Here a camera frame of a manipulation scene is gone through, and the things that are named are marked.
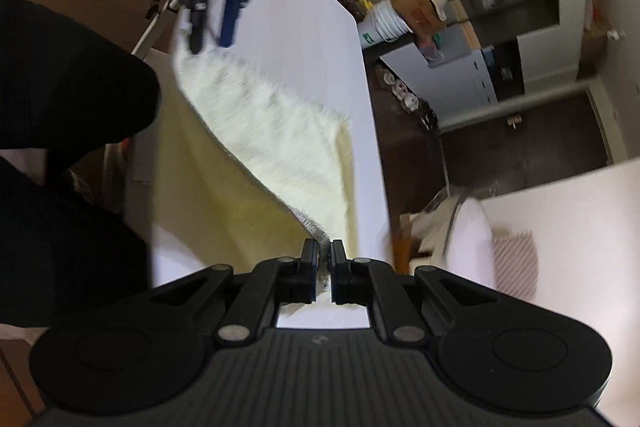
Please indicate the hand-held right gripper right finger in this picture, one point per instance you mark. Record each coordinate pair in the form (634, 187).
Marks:
(338, 277)

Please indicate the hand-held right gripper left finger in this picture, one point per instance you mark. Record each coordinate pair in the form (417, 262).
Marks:
(310, 267)

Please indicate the pale yellow towel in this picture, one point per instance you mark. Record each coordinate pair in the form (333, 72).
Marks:
(275, 132)

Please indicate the white table leg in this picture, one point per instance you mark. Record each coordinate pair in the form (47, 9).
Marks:
(150, 29)

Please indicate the glass-topped table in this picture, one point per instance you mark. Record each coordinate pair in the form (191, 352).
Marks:
(470, 247)

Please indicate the person's black clothing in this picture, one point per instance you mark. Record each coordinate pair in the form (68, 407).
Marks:
(60, 82)

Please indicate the white plastic bucket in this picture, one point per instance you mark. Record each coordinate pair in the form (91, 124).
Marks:
(382, 24)

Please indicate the beige patterned cushion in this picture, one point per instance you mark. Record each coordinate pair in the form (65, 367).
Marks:
(515, 262)

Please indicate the brown cardboard box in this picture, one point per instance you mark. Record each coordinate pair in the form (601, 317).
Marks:
(415, 4)

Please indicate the row of shoes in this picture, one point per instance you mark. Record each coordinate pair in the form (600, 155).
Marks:
(407, 99)

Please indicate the pile of colourful clothes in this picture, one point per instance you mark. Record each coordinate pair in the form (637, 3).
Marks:
(430, 49)

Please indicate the dark brown door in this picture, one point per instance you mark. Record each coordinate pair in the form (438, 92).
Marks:
(525, 157)

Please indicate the grey cabinet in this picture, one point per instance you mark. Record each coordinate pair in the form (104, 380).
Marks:
(535, 37)

